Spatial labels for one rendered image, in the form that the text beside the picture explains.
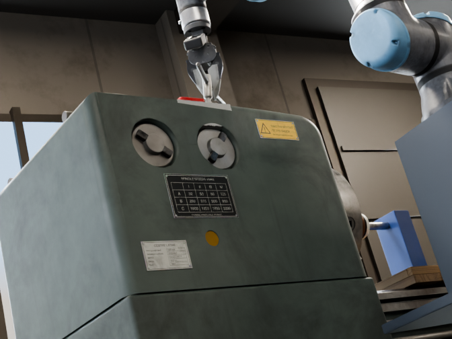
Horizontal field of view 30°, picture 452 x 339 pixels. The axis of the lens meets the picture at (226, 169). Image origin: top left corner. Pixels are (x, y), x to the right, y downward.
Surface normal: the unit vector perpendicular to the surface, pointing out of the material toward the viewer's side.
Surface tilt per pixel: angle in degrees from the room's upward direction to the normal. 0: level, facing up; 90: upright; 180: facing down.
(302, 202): 90
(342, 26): 180
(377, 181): 90
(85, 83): 90
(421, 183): 90
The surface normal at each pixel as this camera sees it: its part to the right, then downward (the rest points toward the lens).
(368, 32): -0.72, 0.07
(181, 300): 0.56, -0.44
